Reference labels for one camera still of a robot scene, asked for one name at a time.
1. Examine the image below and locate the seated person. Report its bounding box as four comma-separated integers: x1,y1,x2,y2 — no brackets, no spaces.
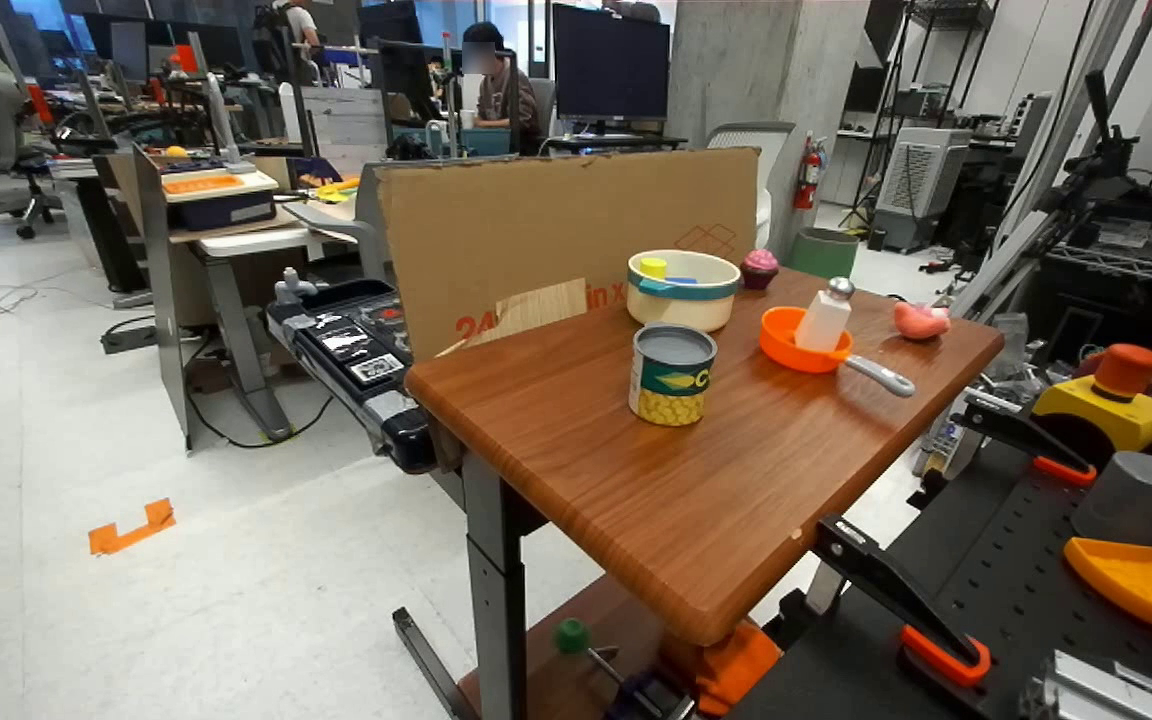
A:
456,15,550,156

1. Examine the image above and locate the yellow box orange stop button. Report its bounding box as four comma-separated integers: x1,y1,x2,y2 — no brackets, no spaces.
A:
1029,339,1152,457

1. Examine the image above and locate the black power strip tray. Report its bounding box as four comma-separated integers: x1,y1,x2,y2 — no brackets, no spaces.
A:
263,277,442,475

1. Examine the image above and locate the dark monitor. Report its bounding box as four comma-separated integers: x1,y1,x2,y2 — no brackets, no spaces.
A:
550,0,674,132

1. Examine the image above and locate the aluminium extrusion rail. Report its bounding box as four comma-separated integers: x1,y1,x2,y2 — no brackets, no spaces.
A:
1019,646,1152,720

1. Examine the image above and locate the orange wedge-shaped holder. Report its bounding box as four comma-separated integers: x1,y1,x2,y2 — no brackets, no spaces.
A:
1059,532,1152,631

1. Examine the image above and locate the grey cylinder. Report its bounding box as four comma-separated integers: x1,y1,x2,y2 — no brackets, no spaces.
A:
1072,449,1152,543

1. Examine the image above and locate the green ball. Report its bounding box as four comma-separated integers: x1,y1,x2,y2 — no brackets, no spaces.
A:
552,615,598,658

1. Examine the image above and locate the black perforated breadboard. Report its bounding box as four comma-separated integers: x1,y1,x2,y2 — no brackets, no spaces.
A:
733,425,1152,720

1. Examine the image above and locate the red fire extinguisher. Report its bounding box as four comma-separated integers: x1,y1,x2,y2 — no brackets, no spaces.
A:
791,132,829,217

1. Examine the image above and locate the pink cupcake toy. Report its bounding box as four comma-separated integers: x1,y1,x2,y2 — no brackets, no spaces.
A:
741,242,784,297

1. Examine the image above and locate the brown cardboard panel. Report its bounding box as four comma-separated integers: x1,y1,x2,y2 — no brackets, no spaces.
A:
378,143,765,367

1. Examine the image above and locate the orange plastic bracket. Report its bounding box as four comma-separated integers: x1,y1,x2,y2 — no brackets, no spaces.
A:
693,615,790,717

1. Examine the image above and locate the grey office desk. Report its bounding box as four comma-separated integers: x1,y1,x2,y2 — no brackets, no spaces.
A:
134,138,320,453

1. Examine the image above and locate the orange black bar clamp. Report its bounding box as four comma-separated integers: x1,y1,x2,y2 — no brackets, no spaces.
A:
960,396,1102,490
807,517,997,696

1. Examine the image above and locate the pink plush bunny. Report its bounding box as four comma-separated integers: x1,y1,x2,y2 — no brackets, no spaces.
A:
893,300,957,348

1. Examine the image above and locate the white pot teal rim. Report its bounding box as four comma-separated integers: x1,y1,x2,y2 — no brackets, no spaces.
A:
623,248,747,335

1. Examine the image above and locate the silver metal ball object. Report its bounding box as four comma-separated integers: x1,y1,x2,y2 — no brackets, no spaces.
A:
791,273,862,357

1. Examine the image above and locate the yellow green corn can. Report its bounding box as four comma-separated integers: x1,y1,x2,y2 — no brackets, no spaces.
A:
623,321,721,431

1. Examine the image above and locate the orange saucepan grey handle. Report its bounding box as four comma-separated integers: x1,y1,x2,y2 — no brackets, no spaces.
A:
755,305,922,401

